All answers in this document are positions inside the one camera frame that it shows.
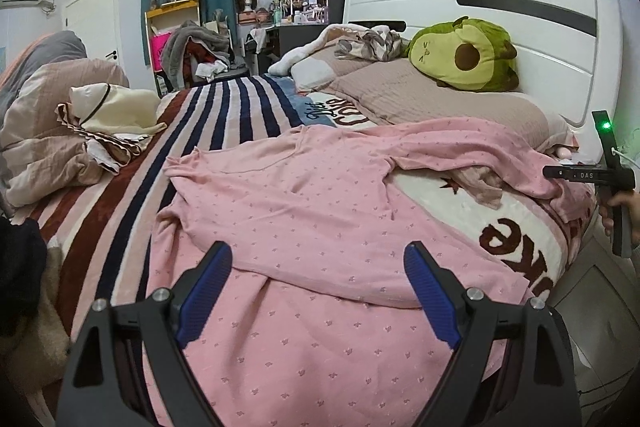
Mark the yellow shelf unit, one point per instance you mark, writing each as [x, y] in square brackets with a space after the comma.
[172, 13]

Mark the brown wig head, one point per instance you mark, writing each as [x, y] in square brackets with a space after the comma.
[246, 2]

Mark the beige pink quilt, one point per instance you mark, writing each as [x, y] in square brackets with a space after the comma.
[40, 142]

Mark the dark cloth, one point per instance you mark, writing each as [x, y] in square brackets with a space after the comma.
[20, 272]

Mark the white bed headboard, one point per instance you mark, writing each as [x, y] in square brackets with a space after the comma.
[400, 2]

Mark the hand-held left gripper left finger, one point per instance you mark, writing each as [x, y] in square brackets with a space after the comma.
[205, 294]

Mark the striped fleece blanket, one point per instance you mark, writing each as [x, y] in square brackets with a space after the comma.
[225, 117]

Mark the brown striped cloth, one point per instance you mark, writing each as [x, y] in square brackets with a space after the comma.
[112, 147]

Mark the grey patterned cloth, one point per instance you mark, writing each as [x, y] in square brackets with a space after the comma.
[370, 43]

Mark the beige fluffy cloth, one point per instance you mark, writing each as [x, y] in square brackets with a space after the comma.
[35, 342]

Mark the pink patterned shirt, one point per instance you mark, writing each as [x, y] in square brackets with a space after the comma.
[310, 217]

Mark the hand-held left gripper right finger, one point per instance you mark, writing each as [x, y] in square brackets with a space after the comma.
[432, 299]

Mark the pink bag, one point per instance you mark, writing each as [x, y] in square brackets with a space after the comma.
[161, 52]

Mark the pile of grey clothes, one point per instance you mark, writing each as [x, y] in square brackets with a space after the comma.
[192, 44]

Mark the grey quilt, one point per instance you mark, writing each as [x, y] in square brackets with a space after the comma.
[45, 54]

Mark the person's right hand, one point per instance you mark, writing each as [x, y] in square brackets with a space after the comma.
[631, 207]

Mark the green avocado plush toy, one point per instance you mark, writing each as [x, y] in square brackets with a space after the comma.
[462, 57]

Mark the white door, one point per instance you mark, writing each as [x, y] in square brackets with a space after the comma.
[92, 27]

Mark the cream garment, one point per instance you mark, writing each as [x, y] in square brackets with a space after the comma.
[125, 107]

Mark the dark desk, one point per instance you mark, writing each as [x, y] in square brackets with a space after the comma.
[292, 37]

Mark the taupe pillow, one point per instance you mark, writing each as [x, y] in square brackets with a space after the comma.
[400, 92]

